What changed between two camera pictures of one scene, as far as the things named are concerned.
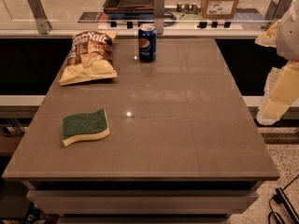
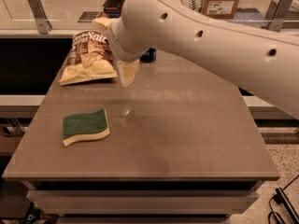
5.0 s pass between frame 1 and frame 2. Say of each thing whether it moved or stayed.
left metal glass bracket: stayed
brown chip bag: stayed
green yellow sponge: stayed
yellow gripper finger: moved
